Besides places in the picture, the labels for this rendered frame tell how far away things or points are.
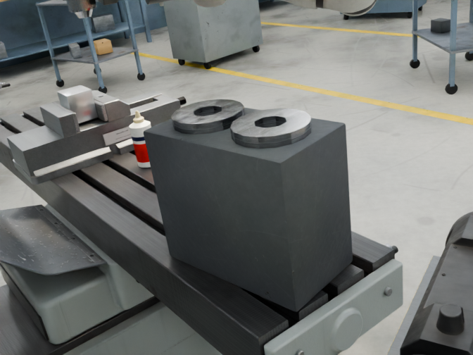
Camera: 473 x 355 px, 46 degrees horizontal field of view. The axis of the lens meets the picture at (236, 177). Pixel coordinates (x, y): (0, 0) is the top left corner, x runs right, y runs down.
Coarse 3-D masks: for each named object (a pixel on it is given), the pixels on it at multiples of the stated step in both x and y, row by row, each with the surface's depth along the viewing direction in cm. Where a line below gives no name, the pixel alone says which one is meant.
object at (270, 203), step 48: (192, 144) 62; (240, 144) 59; (288, 144) 58; (336, 144) 61; (192, 192) 66; (240, 192) 60; (288, 192) 56; (336, 192) 63; (192, 240) 70; (240, 240) 63; (288, 240) 58; (336, 240) 65; (288, 288) 61
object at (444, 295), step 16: (464, 224) 128; (448, 240) 127; (464, 240) 122; (448, 256) 120; (464, 256) 119; (448, 272) 115; (464, 272) 114; (432, 288) 111; (448, 288) 110; (464, 288) 110; (432, 304) 104; (448, 304) 98; (464, 304) 105; (416, 320) 104; (432, 320) 100; (448, 320) 95; (464, 320) 98; (416, 336) 98; (432, 336) 96; (448, 336) 96; (464, 336) 95; (400, 352) 100; (416, 352) 98; (432, 352) 96; (448, 352) 94; (464, 352) 93
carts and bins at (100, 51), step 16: (96, 0) 488; (416, 0) 432; (128, 16) 516; (416, 16) 438; (48, 32) 541; (416, 32) 436; (432, 32) 429; (448, 32) 422; (464, 32) 415; (96, 48) 525; (112, 48) 530; (128, 48) 539; (416, 48) 448; (448, 48) 381; (464, 48) 376; (96, 64) 501; (416, 64) 454; (448, 80) 385
